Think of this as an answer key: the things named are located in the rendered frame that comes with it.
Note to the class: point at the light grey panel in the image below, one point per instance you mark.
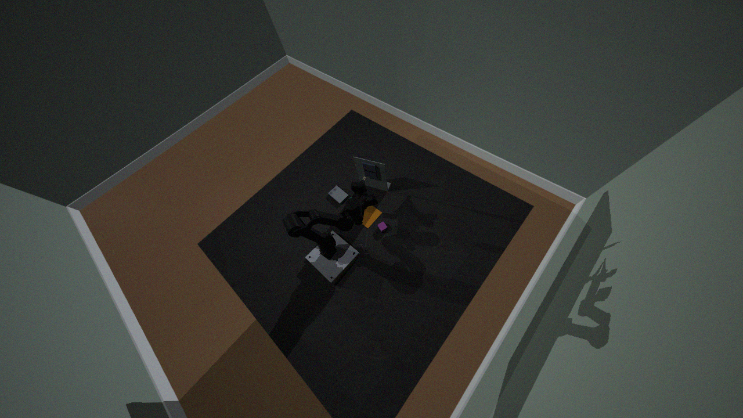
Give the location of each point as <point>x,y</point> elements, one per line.
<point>374,172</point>

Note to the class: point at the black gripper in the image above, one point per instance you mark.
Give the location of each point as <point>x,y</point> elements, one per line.
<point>360,190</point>

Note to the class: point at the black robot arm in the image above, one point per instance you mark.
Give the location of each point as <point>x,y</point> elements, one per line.
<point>344,221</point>

